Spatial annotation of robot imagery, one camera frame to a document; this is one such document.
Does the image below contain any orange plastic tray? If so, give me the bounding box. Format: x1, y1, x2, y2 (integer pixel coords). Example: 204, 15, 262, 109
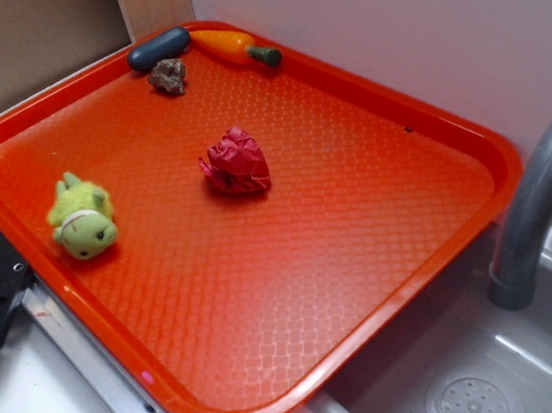
0, 46, 522, 413

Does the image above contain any green plush frog toy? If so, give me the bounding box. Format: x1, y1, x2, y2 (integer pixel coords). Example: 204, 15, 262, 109
47, 172, 118, 261

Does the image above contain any grey toy sink basin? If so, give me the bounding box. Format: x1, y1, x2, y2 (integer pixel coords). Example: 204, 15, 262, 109
310, 230, 552, 413

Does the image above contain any brown rock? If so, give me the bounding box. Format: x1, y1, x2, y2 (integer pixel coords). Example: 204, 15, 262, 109
147, 58, 187, 96

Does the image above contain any dark grey capsule toy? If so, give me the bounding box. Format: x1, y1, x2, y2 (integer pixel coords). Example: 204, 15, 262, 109
127, 26, 191, 72

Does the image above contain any crumpled red paper ball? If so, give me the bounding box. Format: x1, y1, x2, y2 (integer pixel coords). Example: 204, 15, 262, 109
198, 126, 272, 195

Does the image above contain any orange toy carrot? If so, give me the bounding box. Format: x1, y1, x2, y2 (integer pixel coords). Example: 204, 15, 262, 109
189, 29, 282, 68

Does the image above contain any grey plastic faucet spout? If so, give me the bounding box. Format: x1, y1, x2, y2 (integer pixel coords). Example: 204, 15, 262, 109
488, 122, 552, 311

